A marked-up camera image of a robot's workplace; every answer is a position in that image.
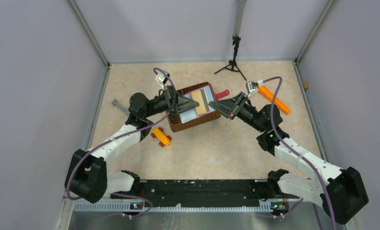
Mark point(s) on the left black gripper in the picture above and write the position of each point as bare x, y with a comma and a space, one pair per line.
171, 101

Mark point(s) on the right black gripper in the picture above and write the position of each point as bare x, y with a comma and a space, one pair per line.
238, 106

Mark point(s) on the small brown wall block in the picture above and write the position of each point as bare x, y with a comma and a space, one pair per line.
305, 85

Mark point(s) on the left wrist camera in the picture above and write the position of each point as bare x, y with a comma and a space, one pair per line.
161, 79

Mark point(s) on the gold striped credit card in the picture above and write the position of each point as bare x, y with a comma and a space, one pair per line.
203, 97

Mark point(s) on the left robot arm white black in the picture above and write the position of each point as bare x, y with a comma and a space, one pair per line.
87, 174

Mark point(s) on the red leather card holder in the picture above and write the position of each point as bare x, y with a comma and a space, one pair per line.
190, 115

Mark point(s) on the brown wicker divided basket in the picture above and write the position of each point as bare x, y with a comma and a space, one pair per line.
175, 122

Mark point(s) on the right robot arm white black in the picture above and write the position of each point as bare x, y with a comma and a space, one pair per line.
339, 192

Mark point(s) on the orange toy car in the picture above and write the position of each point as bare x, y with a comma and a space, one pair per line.
164, 140

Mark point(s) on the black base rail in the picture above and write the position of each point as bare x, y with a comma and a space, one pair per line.
206, 193

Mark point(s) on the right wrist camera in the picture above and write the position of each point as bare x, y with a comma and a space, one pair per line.
252, 87

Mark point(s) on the black tripod stand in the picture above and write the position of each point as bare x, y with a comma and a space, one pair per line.
232, 64

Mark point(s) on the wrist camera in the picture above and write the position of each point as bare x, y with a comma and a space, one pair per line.
252, 87
161, 79

